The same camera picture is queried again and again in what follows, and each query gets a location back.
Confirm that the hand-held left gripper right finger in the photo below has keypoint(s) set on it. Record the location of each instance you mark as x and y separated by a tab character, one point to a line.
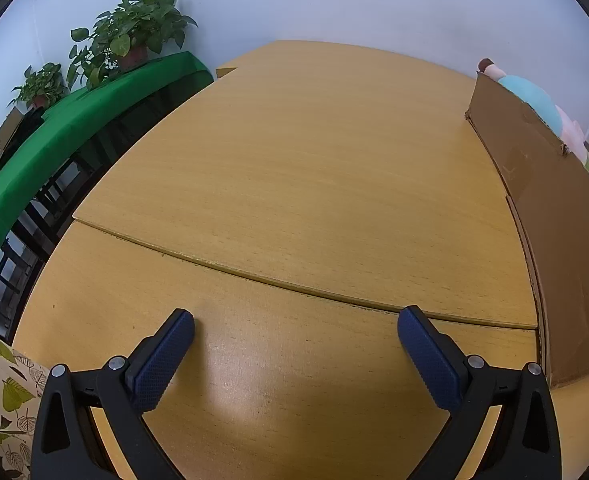
432	360

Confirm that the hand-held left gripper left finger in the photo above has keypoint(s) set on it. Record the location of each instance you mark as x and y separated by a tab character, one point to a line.
162	360

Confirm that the large cardboard box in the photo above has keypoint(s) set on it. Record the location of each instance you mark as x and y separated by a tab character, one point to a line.
549	200

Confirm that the teal and pink plush toy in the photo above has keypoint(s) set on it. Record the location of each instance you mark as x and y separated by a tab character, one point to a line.
529	92

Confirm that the leaf print bag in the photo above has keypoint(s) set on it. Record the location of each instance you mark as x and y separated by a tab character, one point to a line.
17	400

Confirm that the black chair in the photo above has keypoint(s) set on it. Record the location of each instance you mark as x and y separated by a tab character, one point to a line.
69	180
19	265

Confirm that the wooden desk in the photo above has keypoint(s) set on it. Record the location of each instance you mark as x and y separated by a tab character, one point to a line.
299	185

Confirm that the green tablecloth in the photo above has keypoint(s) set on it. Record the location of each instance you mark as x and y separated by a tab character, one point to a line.
74	125

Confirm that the dark bag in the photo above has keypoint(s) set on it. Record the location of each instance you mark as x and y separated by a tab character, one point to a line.
27	127

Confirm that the small potted plant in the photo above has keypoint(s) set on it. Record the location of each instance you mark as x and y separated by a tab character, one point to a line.
39	85

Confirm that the large potted plant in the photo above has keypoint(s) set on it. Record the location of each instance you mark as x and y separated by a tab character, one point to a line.
134	25

